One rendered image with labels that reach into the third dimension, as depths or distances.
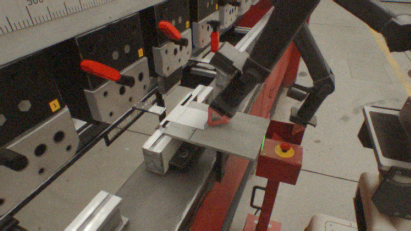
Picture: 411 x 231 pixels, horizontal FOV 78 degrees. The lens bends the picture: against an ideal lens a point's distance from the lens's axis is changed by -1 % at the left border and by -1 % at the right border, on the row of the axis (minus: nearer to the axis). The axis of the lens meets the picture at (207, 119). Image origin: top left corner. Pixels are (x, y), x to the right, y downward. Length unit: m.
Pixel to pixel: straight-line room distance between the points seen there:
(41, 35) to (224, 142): 0.48
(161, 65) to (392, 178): 0.58
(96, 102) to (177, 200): 0.38
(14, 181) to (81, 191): 1.64
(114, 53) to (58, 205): 1.64
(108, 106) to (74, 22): 0.15
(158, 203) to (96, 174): 1.41
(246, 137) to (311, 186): 1.34
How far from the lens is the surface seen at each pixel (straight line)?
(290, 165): 0.99
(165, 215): 0.70
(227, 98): 0.65
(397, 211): 0.80
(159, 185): 0.76
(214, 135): 0.71
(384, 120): 0.85
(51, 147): 0.42
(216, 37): 0.79
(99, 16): 0.44
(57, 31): 0.39
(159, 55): 0.58
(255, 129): 0.74
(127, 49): 0.49
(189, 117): 0.77
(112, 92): 0.47
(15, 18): 0.36
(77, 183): 2.10
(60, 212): 1.97
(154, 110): 0.81
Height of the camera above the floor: 1.46
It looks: 37 degrees down
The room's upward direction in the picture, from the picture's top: straight up
